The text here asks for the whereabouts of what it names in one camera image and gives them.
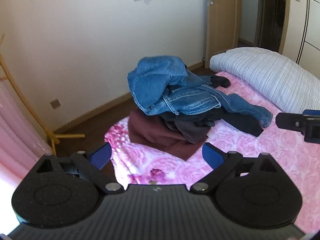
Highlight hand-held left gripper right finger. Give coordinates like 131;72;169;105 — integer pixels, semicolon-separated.
190;142;279;195

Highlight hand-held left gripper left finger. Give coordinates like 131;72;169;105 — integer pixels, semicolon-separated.
36;144;125;195

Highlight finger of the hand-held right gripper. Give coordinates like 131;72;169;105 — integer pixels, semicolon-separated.
276;109;320;144

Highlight dark blue jeans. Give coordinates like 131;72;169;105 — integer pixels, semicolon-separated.
150;74;273;128

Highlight pink rose blanket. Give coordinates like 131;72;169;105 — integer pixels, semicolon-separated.
104;71;320;233

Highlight black garment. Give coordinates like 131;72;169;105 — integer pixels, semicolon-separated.
160;75;264;138

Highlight maroon cloth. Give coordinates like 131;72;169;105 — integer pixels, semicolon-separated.
127;109;201;161

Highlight light blue denim garment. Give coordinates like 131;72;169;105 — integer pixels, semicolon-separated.
127;56;189;116

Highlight pink curtain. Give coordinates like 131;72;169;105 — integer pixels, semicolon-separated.
0;76;54;188

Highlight wooden coat rack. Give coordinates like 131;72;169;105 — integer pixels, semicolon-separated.
0;34;86;153

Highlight white wardrobe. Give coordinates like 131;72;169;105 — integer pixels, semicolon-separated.
279;0;320;77

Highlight wooden door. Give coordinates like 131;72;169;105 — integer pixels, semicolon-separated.
205;0;242;68

